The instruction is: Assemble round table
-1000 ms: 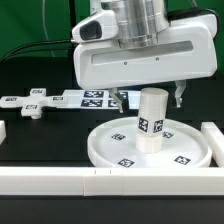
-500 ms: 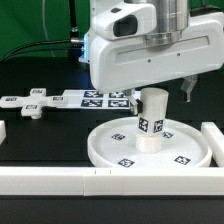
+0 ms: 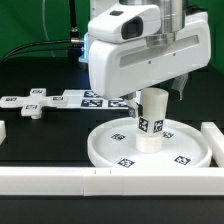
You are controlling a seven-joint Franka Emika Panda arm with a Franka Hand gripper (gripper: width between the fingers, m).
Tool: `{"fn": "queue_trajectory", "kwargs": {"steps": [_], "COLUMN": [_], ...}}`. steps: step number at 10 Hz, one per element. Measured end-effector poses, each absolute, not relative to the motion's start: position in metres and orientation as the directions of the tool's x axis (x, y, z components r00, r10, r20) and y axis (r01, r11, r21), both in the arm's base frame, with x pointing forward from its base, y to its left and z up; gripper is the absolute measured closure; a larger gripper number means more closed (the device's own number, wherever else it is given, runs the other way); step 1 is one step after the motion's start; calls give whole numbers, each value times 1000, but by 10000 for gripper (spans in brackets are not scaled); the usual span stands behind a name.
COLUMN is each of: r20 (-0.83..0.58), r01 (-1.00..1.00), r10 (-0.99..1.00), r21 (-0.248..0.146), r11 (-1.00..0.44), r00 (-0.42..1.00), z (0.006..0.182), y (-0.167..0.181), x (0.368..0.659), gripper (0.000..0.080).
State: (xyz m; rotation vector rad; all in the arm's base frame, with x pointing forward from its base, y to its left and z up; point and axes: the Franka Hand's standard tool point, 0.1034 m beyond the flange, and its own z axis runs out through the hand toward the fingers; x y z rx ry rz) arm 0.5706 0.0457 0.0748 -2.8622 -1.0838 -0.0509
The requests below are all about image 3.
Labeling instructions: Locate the white thin cable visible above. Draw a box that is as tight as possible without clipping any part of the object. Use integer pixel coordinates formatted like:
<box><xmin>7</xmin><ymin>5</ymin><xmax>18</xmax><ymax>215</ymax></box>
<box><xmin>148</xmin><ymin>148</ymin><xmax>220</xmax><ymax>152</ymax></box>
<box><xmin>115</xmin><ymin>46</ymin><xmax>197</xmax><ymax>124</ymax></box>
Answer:
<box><xmin>41</xmin><ymin>0</ymin><xmax>56</xmax><ymax>58</ymax></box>

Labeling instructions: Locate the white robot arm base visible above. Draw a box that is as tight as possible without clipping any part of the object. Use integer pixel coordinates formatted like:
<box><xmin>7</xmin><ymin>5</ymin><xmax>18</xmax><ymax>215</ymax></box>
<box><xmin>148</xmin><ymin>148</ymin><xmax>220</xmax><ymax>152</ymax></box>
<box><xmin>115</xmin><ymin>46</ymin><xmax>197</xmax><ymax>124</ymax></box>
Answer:
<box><xmin>79</xmin><ymin>0</ymin><xmax>118</xmax><ymax>68</ymax></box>

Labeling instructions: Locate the white marker sheet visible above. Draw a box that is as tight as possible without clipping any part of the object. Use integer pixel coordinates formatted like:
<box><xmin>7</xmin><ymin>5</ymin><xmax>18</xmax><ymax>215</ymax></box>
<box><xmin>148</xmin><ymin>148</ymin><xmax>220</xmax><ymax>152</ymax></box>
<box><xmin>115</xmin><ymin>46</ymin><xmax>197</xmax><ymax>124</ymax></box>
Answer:
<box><xmin>57</xmin><ymin>89</ymin><xmax>141</xmax><ymax>110</ymax></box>

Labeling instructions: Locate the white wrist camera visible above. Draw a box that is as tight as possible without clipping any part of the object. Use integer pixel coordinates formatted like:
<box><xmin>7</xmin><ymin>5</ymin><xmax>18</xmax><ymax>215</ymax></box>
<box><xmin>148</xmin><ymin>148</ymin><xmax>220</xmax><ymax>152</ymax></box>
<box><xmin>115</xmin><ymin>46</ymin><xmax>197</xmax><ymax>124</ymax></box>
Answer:
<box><xmin>88</xmin><ymin>3</ymin><xmax>161</xmax><ymax>43</ymax></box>

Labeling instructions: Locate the black vertical cable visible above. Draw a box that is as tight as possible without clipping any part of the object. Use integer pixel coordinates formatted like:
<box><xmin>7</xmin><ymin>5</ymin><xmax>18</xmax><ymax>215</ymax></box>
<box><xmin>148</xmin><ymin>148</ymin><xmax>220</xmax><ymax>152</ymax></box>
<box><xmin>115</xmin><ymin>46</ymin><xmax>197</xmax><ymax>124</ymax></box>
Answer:
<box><xmin>68</xmin><ymin>0</ymin><xmax>80</xmax><ymax>39</ymax></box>

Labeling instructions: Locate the white cross-shaped table base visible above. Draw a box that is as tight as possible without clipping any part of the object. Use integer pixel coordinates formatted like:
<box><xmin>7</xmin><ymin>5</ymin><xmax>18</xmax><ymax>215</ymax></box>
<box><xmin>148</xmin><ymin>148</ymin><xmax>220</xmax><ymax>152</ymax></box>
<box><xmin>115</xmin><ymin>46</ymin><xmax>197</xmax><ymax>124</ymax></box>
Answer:
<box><xmin>0</xmin><ymin>88</ymin><xmax>68</xmax><ymax>119</ymax></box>

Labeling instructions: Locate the white left fence bar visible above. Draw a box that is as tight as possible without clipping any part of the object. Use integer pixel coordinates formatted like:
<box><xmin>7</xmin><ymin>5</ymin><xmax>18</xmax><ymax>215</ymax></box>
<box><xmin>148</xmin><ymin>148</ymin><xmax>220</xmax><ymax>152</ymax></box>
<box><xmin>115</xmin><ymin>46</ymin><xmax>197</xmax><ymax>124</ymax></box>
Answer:
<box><xmin>0</xmin><ymin>121</ymin><xmax>6</xmax><ymax>145</ymax></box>

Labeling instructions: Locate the white round table top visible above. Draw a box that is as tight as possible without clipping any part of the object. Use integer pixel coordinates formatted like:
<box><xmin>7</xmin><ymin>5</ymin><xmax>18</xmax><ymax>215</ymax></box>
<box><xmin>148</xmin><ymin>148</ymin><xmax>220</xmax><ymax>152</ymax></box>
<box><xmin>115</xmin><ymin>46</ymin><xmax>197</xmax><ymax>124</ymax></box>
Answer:
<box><xmin>87</xmin><ymin>117</ymin><xmax>212</xmax><ymax>169</ymax></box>

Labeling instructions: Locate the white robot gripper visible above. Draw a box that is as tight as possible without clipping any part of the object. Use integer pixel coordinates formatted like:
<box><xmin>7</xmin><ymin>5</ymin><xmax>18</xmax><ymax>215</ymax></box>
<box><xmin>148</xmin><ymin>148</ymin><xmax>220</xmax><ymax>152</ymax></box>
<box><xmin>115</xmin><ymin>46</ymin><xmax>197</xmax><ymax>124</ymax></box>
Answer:
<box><xmin>89</xmin><ymin>12</ymin><xmax>211</xmax><ymax>118</ymax></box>

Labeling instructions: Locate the white front fence bar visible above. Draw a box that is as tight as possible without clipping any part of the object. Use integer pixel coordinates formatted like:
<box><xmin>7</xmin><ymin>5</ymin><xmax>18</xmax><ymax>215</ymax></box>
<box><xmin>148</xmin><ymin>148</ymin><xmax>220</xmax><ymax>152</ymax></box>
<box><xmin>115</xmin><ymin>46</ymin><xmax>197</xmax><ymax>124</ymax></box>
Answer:
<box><xmin>0</xmin><ymin>167</ymin><xmax>224</xmax><ymax>196</ymax></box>

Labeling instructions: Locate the white right fence bar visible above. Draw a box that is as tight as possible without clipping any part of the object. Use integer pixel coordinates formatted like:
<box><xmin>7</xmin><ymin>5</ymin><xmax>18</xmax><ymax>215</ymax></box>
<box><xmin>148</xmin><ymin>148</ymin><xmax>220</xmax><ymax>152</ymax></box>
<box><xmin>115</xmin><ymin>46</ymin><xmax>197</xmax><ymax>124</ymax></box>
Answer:
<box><xmin>201</xmin><ymin>122</ymin><xmax>224</xmax><ymax>168</ymax></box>

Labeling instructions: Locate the white fence bar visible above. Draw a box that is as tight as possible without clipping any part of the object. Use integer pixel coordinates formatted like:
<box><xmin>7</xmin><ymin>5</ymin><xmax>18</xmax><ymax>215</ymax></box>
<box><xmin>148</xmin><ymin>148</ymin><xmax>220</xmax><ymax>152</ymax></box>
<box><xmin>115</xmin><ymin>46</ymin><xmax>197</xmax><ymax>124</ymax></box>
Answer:
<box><xmin>0</xmin><ymin>167</ymin><xmax>224</xmax><ymax>196</ymax></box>
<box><xmin>201</xmin><ymin>122</ymin><xmax>224</xmax><ymax>168</ymax></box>
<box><xmin>0</xmin><ymin>121</ymin><xmax>6</xmax><ymax>145</ymax></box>

